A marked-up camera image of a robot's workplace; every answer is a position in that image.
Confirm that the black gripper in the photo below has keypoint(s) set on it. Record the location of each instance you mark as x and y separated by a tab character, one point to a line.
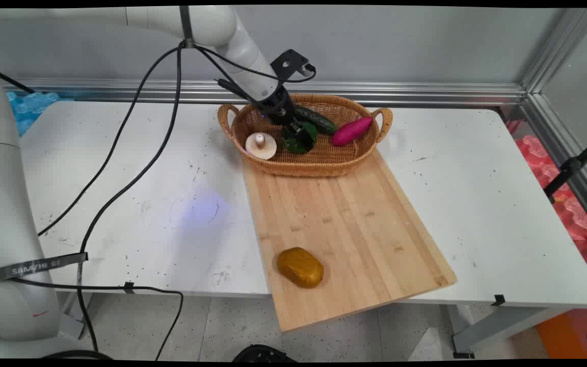
278	108

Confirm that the black round floor object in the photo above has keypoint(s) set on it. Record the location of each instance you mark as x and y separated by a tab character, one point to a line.
263	354

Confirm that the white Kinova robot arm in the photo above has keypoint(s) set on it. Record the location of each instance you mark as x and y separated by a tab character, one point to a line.
8	204

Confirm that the red bubble wrap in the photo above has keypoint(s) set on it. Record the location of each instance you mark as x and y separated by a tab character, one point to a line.
574	214

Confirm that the black tape clip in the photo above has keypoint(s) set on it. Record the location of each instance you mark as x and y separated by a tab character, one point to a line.
129	287
499	300

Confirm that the grey metal table leg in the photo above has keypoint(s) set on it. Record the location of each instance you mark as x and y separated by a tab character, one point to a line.
502	326

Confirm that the dark green toy cucumber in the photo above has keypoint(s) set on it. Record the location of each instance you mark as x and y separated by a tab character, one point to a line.
320	120

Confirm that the blue bubble wrap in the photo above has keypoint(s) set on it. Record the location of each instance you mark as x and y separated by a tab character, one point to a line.
28	109

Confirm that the orange box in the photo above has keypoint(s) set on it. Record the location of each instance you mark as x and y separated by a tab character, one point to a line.
558	339

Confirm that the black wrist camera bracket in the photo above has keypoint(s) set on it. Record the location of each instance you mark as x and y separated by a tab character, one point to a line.
289	62

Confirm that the short aluminium frame rail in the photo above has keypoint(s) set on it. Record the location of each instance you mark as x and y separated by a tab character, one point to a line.
568	153

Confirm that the beige toy mushroom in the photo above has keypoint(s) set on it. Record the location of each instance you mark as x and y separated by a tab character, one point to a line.
261	147

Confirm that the bamboo wooden cutting board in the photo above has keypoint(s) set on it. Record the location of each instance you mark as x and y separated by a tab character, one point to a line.
349	229

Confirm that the aluminium frame post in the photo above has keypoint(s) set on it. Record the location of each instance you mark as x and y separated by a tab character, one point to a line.
563	46

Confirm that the yellow-brown toy potato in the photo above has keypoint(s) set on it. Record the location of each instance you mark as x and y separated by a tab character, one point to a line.
300	268

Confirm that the green toy bell pepper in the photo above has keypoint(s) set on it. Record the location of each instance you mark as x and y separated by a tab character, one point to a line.
298	143

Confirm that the magenta toy sweet potato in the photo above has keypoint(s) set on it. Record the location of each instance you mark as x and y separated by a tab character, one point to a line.
350	131

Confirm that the black tripod stand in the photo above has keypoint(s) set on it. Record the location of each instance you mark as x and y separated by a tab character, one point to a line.
571	165

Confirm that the long aluminium frame rail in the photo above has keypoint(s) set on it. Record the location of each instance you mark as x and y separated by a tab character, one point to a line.
426	93

